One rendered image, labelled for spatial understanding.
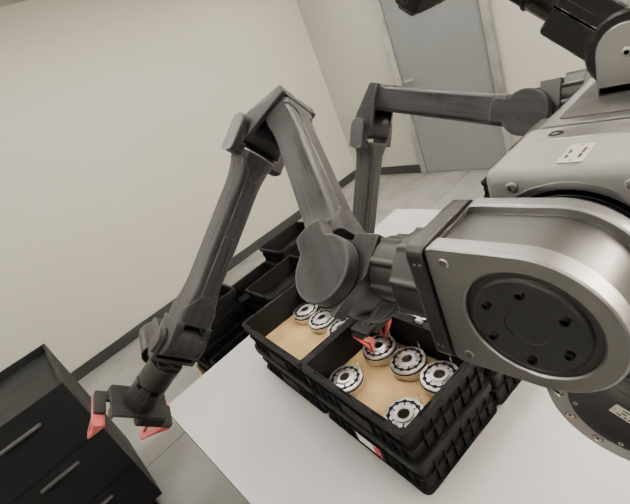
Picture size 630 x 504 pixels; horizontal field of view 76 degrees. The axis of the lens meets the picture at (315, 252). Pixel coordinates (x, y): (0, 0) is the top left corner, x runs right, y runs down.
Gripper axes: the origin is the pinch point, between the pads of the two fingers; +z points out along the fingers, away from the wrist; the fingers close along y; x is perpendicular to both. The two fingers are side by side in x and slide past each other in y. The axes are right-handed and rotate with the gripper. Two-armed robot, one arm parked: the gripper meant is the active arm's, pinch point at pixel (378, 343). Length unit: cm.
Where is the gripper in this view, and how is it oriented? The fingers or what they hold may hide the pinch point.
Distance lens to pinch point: 124.4
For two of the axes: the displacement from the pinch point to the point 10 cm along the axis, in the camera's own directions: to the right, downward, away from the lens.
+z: 3.7, 8.3, 4.2
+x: 6.3, 1.0, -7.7
